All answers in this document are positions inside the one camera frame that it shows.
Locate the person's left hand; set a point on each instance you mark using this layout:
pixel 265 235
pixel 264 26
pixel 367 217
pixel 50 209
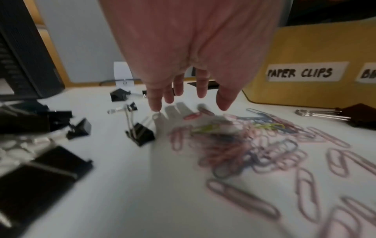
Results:
pixel 176 41

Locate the flat black object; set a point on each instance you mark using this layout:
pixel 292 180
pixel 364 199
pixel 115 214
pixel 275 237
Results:
pixel 213 84

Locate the small black binder clip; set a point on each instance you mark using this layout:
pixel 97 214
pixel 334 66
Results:
pixel 141 136
pixel 132 107
pixel 80 128
pixel 118 94

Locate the pile of coloured paper clips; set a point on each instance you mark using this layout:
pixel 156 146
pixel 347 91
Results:
pixel 235 148

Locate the white paper label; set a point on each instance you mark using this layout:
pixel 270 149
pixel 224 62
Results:
pixel 305 72
pixel 367 73

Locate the yellow cardboard sorting box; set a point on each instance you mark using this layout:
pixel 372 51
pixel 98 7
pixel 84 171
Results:
pixel 308 93

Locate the black desktop device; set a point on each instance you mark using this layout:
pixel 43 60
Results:
pixel 26 53

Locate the heap of black binder clips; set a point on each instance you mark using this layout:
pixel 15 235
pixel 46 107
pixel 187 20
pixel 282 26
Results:
pixel 26 120

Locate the dark brown binder clip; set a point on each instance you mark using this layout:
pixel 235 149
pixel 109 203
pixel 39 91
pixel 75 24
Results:
pixel 357 115

